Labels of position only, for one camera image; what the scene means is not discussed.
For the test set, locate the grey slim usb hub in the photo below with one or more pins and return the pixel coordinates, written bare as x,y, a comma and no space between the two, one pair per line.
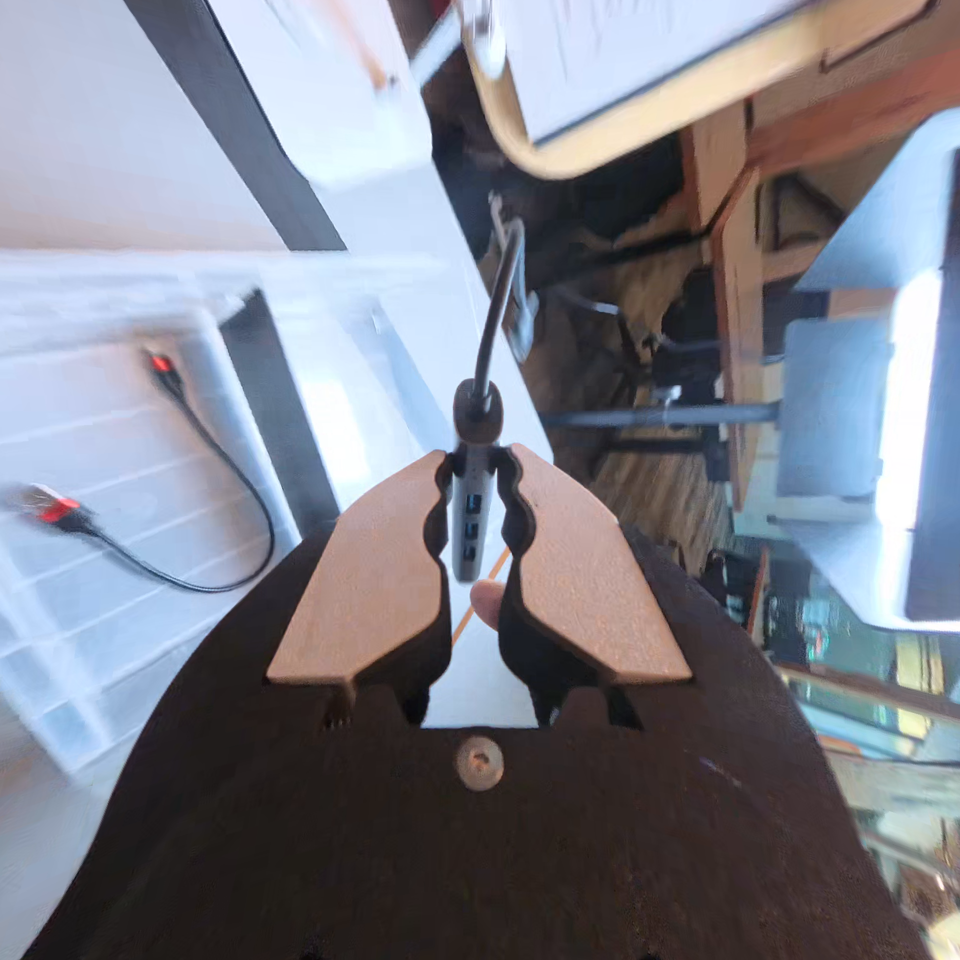
476,465

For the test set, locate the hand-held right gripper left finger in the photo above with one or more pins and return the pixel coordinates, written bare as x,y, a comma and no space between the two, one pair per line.
360,592

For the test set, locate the white open crate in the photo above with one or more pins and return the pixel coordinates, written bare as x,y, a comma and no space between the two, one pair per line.
825,405

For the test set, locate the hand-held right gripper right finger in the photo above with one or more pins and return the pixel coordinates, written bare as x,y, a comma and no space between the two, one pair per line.
592,592

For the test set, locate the white instruction poster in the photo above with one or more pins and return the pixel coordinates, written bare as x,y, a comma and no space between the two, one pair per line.
600,60

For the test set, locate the clear plastic box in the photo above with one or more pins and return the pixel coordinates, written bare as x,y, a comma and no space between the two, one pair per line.
112,600

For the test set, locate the black flat device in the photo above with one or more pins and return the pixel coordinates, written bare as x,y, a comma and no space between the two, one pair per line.
277,412

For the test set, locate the white power strip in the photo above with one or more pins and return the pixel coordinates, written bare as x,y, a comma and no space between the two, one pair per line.
525,322

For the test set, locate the person's right hand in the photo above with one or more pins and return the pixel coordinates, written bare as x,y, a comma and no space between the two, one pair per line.
487,604

